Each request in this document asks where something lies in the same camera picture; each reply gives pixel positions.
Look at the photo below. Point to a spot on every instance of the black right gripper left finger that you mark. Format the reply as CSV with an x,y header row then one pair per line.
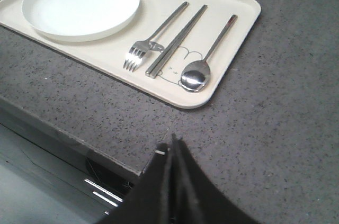
x,y
143,204

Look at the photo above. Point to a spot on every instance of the silver metal fork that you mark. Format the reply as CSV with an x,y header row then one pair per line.
x,y
141,47

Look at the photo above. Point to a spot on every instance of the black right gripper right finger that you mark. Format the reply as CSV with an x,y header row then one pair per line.
x,y
194,198

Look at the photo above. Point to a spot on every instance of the white round plate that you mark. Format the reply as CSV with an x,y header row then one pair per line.
x,y
78,20

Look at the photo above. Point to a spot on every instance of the silver metal spoon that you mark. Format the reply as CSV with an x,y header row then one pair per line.
x,y
196,74

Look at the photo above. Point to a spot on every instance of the cream rabbit serving tray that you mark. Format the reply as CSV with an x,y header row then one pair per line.
x,y
107,54

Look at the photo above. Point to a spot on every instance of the silver metal chopsticks pair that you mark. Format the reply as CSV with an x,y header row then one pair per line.
x,y
163,58

